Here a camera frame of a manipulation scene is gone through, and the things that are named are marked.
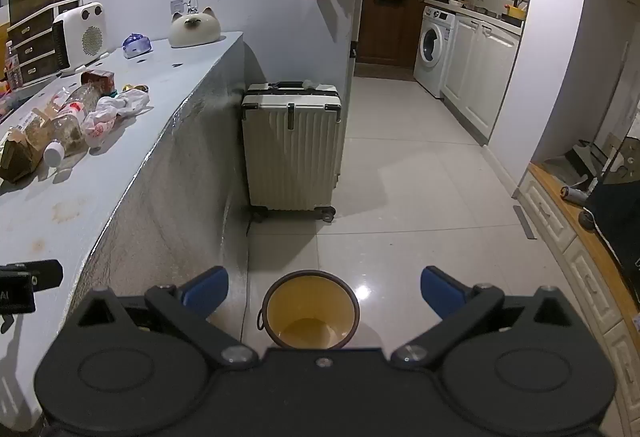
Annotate white cat-shaped ornament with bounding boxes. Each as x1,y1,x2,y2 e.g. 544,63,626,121
167,6,223,49

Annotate red-brown carton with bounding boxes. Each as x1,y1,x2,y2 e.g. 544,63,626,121
80,69,117,96

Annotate white kitchen cabinet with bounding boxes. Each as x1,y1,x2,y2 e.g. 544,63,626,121
440,11,524,146

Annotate clear plastic bottle red label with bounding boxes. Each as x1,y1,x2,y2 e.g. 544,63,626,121
43,84,104,168

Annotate yellow trash bin brown rim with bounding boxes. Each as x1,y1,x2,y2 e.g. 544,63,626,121
257,270,360,351

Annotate spray can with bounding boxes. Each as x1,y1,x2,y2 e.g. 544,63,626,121
559,186,592,204

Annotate white ribbed suitcase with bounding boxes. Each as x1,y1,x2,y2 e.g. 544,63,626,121
240,80,344,224

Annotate low white drawer cabinet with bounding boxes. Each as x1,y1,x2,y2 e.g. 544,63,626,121
514,161,640,423

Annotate dark drawer unit white frame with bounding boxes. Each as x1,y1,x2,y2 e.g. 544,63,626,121
7,0,84,89

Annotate black cloth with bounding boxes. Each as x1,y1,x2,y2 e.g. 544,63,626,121
584,181,640,305

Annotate white space heater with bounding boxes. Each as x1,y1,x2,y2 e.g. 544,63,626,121
52,2,109,76

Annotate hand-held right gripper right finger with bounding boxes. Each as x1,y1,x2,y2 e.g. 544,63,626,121
390,266,576,370

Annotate blue tissue pack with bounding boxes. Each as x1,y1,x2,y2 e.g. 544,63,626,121
122,32,153,59

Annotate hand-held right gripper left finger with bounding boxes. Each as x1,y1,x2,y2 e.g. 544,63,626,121
75,266,258,370

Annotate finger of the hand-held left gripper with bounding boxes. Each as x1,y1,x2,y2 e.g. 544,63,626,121
0,259,64,291

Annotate white washing machine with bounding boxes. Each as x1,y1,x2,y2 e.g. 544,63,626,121
413,6,457,99

